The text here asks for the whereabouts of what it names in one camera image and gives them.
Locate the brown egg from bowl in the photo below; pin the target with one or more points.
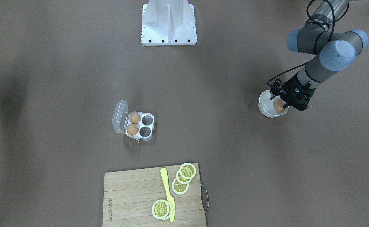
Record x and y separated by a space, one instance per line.
278 105

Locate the lemon slice lower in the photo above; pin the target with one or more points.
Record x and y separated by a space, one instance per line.
179 188

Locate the white ceramic bowl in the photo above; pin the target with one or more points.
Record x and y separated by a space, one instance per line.
266 106

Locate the lemon slice middle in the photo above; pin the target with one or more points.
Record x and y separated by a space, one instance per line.
180 179

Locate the clear plastic egg box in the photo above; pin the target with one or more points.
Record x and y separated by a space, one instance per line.
120 121

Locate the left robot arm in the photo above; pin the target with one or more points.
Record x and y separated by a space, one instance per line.
332 52

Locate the brown egg front slot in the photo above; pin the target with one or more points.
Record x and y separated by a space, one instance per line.
132 129

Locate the brown egg rear slot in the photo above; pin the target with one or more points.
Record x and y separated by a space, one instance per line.
135 118

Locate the brown egg slot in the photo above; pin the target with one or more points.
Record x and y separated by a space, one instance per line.
135 118
132 129

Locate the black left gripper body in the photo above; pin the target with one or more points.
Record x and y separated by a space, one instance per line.
289 90

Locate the bamboo cutting board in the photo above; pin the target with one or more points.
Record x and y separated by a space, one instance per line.
129 196

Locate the yellow plastic knife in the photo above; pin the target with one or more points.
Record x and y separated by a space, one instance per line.
170 198

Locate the lemon slice by knife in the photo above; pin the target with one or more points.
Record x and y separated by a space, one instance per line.
162 209

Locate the lemon slice top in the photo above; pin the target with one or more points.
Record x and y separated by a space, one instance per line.
187 170

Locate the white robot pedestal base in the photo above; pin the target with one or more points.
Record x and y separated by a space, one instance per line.
168 23

